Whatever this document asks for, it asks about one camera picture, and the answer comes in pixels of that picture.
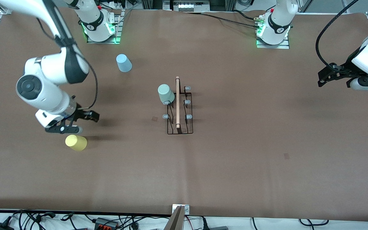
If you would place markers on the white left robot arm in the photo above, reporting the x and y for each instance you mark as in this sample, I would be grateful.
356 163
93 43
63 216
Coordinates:
278 25

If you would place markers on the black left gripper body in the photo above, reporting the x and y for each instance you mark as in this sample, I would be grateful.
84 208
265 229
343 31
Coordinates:
346 69

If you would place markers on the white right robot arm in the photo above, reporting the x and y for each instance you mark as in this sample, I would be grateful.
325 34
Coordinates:
43 95

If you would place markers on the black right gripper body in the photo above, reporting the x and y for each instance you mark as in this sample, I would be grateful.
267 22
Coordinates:
79 113

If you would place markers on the light blue plastic cup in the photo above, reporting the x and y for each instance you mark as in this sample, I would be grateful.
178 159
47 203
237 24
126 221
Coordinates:
124 64

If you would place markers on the aluminium arm base plate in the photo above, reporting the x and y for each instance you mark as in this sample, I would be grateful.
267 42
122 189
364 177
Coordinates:
118 28
283 46

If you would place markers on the black plug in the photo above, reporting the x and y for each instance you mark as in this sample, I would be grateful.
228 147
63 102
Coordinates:
204 223

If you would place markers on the grey aluminium profile post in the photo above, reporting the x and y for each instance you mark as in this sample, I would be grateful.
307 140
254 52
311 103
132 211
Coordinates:
176 220

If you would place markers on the pale green plastic cup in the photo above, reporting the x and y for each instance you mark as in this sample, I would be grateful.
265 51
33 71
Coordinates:
165 93

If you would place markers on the black and orange box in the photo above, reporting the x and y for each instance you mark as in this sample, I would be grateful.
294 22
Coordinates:
105 223

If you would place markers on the yellow plastic cup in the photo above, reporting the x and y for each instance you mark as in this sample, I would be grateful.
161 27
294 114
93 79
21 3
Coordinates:
75 142

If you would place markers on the silver bracket plate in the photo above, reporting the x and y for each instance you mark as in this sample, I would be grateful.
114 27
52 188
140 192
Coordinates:
187 209

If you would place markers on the brown paper table cover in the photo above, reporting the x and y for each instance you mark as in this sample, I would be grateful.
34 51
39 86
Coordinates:
235 175

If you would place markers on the white power strip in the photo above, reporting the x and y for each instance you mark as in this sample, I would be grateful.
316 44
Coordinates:
187 5

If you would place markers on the black power adapter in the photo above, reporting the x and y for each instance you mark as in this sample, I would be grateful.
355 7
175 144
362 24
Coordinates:
2 226

